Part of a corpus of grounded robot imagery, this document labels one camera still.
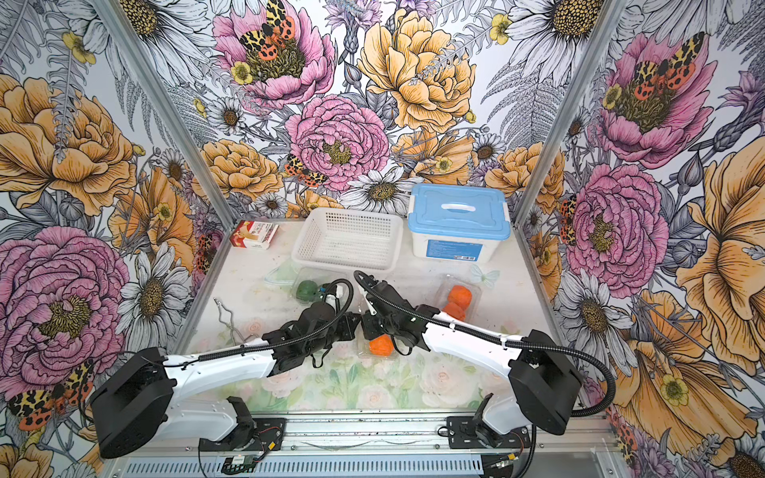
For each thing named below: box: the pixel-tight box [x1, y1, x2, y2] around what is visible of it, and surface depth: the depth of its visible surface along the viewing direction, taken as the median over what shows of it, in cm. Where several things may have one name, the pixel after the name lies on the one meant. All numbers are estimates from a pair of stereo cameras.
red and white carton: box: [229, 220, 280, 250], surface depth 114 cm
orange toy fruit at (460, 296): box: [448, 284, 473, 312], surface depth 96 cm
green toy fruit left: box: [296, 279, 318, 302], surface depth 96 cm
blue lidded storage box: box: [407, 183, 511, 264], surface depth 104 cm
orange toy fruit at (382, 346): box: [368, 333, 395, 357], surface depth 84 cm
